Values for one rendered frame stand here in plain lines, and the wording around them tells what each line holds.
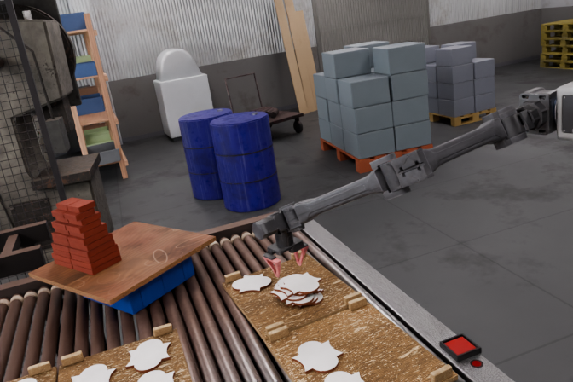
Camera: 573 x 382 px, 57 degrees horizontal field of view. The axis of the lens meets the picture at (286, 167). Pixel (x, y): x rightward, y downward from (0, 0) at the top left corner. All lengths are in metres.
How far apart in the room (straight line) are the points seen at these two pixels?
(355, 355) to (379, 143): 4.56
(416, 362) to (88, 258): 1.16
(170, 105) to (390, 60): 4.30
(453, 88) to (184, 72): 4.29
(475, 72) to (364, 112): 2.36
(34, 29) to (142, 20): 5.19
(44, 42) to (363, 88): 3.11
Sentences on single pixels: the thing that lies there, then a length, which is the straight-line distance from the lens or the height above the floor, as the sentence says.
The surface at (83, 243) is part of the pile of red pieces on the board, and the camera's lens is 1.98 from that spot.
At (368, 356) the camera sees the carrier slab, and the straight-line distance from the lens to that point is 1.49.
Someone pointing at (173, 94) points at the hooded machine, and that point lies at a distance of 8.94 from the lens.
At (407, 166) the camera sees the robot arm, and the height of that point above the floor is 1.43.
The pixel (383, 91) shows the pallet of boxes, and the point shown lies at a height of 0.86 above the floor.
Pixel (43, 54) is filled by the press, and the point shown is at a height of 1.77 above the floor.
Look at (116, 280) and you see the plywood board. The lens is 1.93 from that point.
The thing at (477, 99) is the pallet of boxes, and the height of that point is 0.31.
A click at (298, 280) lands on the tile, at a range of 1.76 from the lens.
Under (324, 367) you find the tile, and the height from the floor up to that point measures 0.95.
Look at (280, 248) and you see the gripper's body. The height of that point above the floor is 1.13.
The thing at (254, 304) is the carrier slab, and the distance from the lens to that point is 1.78.
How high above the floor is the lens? 1.84
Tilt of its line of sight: 16 degrees down
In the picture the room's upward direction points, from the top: 8 degrees counter-clockwise
